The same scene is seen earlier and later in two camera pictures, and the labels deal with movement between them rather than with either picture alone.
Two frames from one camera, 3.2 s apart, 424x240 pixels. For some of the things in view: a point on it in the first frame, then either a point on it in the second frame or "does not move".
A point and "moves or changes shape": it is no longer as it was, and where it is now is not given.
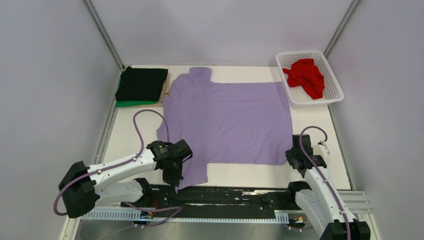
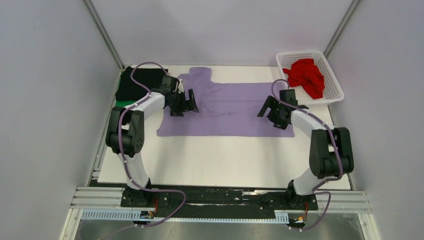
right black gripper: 288,155 -> 270,103
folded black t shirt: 140,84 does not move
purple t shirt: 237,122 moves or changes shape
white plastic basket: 297,96 does not move
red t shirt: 304,73 does not move
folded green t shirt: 129,103 does not move
